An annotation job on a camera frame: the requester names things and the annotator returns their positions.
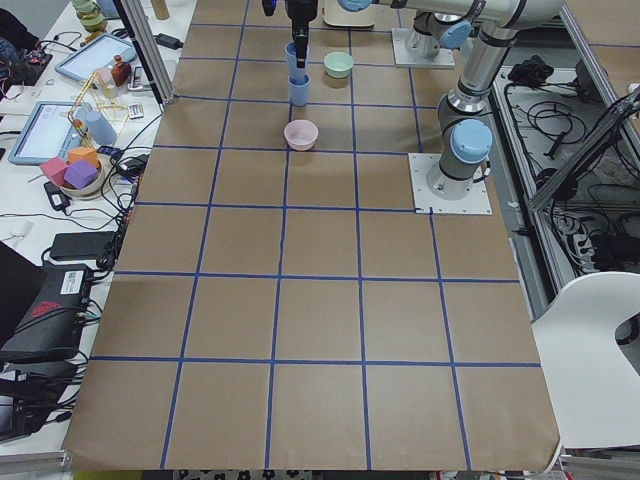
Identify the mint green bowl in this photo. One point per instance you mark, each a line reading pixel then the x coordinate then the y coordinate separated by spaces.
pixel 338 65

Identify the aluminium frame post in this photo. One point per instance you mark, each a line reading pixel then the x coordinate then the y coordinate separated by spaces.
pixel 135 22

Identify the blue cup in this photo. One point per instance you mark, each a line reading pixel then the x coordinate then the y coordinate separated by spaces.
pixel 296 75

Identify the tablet in blue case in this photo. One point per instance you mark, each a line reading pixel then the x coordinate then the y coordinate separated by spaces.
pixel 46 134
pixel 96 54

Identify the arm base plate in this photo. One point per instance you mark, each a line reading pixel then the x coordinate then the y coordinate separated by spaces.
pixel 415 50
pixel 435 193

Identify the brown glass bottle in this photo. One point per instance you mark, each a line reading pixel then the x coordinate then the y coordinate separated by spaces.
pixel 121 71

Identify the blue cup near arm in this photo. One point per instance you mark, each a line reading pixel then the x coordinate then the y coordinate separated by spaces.
pixel 299 90

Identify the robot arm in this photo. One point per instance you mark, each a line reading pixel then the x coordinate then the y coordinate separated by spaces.
pixel 433 31
pixel 467 141

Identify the white chair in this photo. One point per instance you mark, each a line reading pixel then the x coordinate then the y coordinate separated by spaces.
pixel 593 387

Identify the black power brick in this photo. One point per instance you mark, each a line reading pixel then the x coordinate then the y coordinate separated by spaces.
pixel 80 246

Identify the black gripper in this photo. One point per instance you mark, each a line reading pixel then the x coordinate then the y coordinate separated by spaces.
pixel 300 11

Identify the black laptop with red logo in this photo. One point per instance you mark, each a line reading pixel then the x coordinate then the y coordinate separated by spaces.
pixel 40 309

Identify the pink bowl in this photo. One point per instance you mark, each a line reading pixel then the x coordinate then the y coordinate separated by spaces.
pixel 301 134

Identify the bowl of coloured blocks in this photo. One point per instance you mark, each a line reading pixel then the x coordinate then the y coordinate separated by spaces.
pixel 80 175

